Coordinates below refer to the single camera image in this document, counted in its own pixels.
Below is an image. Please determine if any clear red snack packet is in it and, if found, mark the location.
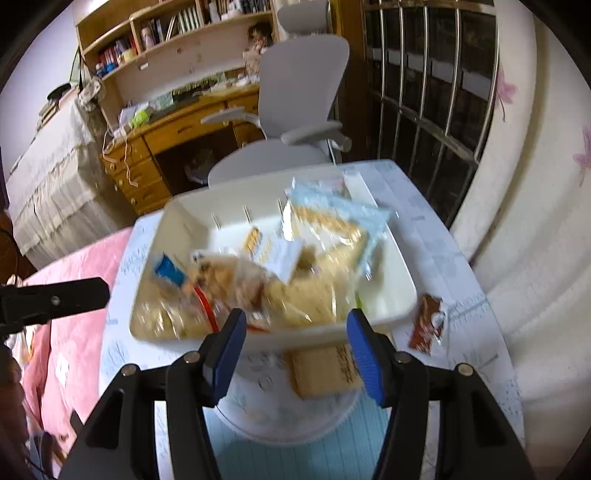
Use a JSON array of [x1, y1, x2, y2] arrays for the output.
[[133, 286, 223, 343]]

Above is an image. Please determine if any white flowered curtain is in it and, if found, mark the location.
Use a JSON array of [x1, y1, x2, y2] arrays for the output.
[[449, 0, 591, 467]]

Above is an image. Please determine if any white orange snack packet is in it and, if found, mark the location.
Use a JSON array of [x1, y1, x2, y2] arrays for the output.
[[241, 225, 304, 283]]

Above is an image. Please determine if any white lace cloth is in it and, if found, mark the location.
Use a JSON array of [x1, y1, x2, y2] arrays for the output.
[[4, 90, 139, 269]]

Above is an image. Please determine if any brown snack packet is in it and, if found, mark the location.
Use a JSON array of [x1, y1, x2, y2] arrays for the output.
[[407, 294, 450, 356]]

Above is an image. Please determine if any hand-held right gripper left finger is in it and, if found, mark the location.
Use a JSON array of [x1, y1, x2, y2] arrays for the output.
[[58, 308, 247, 480]]

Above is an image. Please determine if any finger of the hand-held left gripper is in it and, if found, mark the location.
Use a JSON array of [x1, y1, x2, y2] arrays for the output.
[[0, 277, 112, 326]]

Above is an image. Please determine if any green white packet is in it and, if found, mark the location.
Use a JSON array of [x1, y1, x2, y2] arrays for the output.
[[119, 100, 157, 131]]

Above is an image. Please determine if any metal window grille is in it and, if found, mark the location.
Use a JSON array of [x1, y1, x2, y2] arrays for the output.
[[342, 0, 503, 228]]

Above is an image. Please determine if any doll figurine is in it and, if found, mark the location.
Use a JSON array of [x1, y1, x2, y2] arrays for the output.
[[243, 24, 269, 78]]

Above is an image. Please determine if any tan biscuit packet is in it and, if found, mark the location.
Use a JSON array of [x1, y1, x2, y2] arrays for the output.
[[287, 342, 366, 400]]

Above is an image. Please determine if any white plastic tray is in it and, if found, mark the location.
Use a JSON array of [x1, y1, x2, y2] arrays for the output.
[[129, 167, 420, 356]]

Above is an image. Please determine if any wooden desk with shelves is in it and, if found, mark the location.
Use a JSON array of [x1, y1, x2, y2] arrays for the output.
[[74, 0, 283, 126]]

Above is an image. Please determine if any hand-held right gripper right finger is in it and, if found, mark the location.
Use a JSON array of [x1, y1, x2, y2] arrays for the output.
[[346, 308, 536, 480]]

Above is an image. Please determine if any white paper box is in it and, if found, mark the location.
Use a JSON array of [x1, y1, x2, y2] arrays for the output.
[[342, 170, 378, 206]]

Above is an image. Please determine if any row of books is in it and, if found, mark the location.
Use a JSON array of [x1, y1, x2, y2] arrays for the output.
[[97, 0, 273, 70]]

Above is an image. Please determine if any crumpled plastic bag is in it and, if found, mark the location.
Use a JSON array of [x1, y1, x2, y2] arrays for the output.
[[184, 148, 219, 186]]

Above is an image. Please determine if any pink blanket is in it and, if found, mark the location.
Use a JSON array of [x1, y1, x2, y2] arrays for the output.
[[21, 226, 155, 464]]

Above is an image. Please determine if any brown pastry packet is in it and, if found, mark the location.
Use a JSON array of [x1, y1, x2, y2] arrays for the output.
[[189, 256, 280, 326]]

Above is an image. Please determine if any floral fabric bag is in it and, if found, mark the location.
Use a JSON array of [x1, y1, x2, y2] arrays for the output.
[[75, 76, 108, 113]]

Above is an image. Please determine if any clear yellow cake packet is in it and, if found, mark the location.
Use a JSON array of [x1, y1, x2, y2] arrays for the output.
[[265, 240, 372, 326]]

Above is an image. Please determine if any light blue mat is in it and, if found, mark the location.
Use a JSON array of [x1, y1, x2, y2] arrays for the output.
[[198, 406, 393, 480]]

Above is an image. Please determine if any small blue snack packet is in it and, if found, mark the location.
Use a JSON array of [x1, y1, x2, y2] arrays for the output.
[[154, 253, 191, 288]]

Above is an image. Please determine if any small white table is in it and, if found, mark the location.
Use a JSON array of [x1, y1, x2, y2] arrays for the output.
[[99, 159, 526, 480]]

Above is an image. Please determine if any white cord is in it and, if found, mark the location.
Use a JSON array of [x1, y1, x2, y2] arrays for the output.
[[102, 124, 140, 189]]

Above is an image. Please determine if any grey office chair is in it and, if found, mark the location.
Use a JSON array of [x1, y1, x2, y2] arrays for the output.
[[202, 4, 353, 189]]

